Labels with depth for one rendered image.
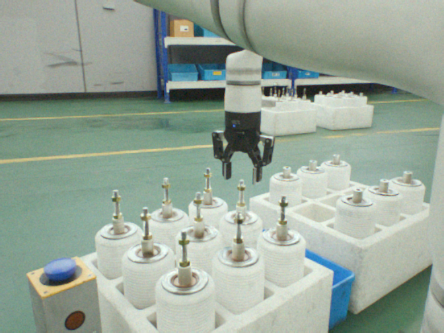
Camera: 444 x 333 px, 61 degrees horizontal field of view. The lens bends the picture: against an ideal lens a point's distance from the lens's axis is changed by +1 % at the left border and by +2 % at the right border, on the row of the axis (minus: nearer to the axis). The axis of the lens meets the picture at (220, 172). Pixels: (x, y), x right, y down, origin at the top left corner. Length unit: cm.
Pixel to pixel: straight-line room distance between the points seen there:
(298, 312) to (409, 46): 59
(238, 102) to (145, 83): 495
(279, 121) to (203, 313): 239
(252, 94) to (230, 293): 37
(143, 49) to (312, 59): 539
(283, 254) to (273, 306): 10
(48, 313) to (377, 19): 48
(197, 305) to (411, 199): 74
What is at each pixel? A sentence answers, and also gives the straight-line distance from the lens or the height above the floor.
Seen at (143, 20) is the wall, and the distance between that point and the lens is 568.
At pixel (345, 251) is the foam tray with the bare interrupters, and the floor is 15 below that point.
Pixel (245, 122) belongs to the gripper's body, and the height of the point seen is 47.
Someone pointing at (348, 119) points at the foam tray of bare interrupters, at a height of 8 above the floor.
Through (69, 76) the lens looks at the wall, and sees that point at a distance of 563.
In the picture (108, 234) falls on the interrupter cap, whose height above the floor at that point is 25.
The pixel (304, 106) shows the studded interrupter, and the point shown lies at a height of 21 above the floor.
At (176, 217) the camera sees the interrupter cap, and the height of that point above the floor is 25.
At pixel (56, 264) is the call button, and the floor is 33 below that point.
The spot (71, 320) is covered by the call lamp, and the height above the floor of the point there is 27.
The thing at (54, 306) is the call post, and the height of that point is 29.
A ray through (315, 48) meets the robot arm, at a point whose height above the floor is 60.
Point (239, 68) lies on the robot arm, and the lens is 74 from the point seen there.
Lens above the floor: 60
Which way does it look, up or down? 18 degrees down
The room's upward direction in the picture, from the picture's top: straight up
